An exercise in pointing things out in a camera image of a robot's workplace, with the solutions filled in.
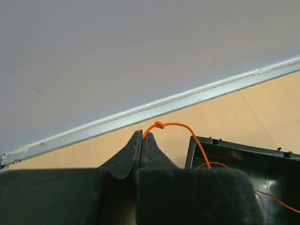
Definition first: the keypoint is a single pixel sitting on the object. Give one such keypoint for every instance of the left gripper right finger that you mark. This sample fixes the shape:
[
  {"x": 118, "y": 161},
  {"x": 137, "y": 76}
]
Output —
[{"x": 168, "y": 195}]

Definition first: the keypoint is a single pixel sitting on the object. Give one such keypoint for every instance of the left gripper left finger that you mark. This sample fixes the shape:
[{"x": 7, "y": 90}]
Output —
[{"x": 80, "y": 196}]

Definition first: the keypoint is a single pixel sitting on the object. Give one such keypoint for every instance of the black plastic bin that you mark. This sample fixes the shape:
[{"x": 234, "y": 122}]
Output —
[{"x": 275, "y": 175}]

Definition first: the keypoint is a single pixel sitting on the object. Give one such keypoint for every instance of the aluminium table edge frame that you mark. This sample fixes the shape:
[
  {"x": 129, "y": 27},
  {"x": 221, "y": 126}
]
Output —
[{"x": 149, "y": 111}]

